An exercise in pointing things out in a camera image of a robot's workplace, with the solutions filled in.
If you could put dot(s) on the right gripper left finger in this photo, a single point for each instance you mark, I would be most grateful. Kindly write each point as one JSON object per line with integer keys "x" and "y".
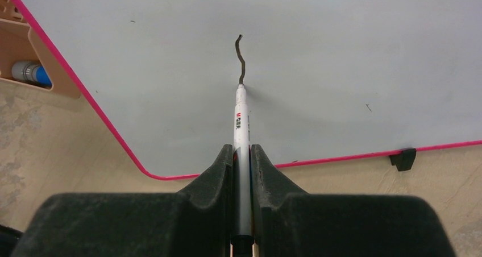
{"x": 195, "y": 221}

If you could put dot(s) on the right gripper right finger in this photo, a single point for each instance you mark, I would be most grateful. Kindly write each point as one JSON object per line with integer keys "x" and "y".
{"x": 292, "y": 222}

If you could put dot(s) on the white whiteboard marker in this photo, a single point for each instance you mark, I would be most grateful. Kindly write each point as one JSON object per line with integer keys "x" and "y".
{"x": 242, "y": 238}

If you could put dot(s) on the pink-framed whiteboard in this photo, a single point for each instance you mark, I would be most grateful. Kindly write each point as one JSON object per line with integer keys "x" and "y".
{"x": 326, "y": 79}

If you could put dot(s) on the left black whiteboard foot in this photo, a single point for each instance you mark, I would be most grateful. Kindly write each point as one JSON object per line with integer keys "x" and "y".
{"x": 404, "y": 160}

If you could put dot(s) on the blue small item in tray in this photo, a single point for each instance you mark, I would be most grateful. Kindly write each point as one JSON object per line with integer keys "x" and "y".
{"x": 31, "y": 72}

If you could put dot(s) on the orange plastic file organizer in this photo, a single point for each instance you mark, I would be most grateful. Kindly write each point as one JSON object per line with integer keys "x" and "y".
{"x": 20, "y": 43}

